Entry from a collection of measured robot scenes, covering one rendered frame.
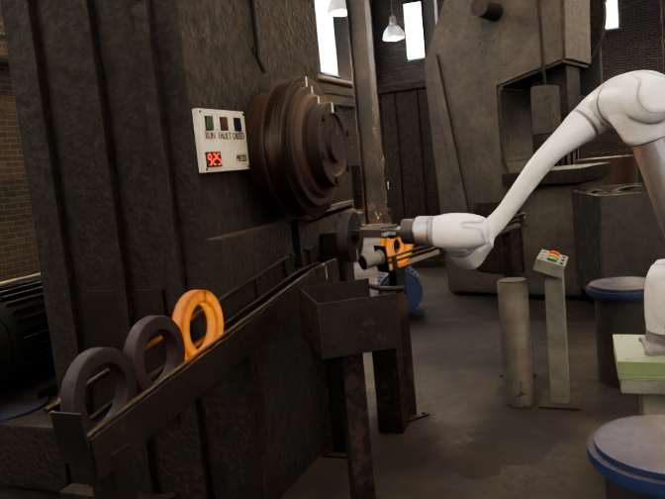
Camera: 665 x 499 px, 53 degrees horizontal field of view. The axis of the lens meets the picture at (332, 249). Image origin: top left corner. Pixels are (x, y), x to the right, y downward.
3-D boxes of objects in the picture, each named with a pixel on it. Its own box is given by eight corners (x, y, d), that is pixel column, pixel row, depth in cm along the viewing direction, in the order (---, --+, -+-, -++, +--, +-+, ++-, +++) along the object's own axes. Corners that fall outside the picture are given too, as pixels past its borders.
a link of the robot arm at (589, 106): (563, 107, 194) (583, 102, 180) (612, 66, 193) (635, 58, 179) (590, 142, 195) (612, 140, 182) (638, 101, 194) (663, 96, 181)
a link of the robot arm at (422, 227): (438, 245, 198) (419, 244, 200) (437, 214, 197) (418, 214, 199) (430, 249, 190) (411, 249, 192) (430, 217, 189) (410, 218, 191)
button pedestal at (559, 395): (537, 410, 266) (528, 258, 259) (542, 390, 288) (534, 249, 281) (580, 413, 260) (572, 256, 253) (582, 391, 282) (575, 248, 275)
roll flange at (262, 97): (243, 226, 213) (227, 76, 207) (304, 212, 256) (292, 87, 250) (271, 225, 209) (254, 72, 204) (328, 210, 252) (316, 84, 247)
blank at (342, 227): (333, 218, 195) (344, 218, 194) (351, 206, 209) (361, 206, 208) (338, 268, 199) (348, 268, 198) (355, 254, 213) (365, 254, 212)
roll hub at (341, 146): (310, 190, 213) (301, 101, 209) (341, 184, 239) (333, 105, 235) (326, 188, 211) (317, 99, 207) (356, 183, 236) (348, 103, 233)
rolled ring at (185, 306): (171, 323, 154) (160, 323, 155) (200, 379, 164) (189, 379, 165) (207, 274, 168) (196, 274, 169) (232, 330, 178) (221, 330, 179)
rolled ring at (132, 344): (175, 302, 155) (163, 302, 156) (125, 337, 138) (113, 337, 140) (192, 373, 160) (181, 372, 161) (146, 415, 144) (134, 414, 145)
